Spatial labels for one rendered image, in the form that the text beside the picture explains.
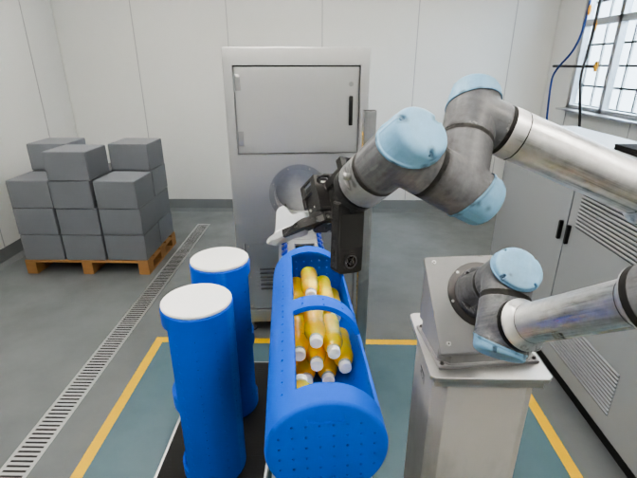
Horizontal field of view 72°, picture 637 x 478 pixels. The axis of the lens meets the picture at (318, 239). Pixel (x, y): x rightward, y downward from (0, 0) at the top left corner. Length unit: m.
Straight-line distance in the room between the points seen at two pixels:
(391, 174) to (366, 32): 5.33
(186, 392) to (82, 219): 2.96
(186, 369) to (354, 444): 0.93
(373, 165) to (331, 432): 0.67
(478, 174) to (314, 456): 0.75
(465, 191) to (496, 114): 0.14
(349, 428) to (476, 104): 0.72
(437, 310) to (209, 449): 1.24
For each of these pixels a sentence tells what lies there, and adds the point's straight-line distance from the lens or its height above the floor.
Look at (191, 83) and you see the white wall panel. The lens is 6.09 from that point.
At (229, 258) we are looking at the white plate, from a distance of 2.15.
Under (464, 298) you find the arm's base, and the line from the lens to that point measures 1.25.
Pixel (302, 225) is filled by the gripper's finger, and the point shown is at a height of 1.67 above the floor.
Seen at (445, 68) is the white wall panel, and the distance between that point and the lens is 6.02.
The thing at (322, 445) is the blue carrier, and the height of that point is 1.11.
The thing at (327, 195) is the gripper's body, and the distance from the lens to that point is 0.69.
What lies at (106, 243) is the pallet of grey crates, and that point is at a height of 0.32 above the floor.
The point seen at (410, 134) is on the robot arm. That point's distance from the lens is 0.53.
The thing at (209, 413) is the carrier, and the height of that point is 0.58.
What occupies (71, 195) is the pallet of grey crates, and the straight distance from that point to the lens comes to 4.58.
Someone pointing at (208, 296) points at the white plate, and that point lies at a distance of 1.83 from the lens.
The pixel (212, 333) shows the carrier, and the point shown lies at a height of 0.95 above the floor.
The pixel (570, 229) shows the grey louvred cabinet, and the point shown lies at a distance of 3.02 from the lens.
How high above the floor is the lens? 1.91
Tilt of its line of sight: 22 degrees down
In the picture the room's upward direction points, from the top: straight up
